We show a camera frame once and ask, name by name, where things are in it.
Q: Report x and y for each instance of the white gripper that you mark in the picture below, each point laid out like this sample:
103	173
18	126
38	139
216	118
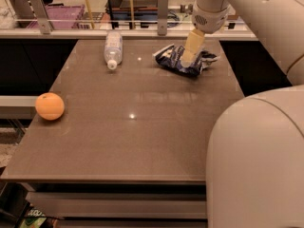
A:
211	20

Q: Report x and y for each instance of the blue chip bag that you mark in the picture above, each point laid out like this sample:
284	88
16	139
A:
170	57

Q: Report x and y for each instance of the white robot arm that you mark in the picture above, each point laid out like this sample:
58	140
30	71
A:
255	155

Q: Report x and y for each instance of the clear plastic water bottle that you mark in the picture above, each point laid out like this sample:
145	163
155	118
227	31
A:
113	49

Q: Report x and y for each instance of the yellow pole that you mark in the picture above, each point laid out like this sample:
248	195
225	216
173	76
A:
90	13

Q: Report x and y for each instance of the purple plastic crate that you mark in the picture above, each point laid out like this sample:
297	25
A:
65	17

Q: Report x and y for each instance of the orange fruit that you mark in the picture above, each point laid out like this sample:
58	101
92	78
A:
50	106

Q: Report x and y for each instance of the grey table drawer unit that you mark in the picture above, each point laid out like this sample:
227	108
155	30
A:
122	202

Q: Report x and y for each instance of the green snack package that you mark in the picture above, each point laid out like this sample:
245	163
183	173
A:
33	219

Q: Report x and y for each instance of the metal railing bracket middle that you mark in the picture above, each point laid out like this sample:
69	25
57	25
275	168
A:
162	17

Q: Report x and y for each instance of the metal railing bracket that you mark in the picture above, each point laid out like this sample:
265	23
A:
40	12
162	17

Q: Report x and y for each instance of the metal railing bracket left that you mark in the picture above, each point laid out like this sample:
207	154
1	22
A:
40	12

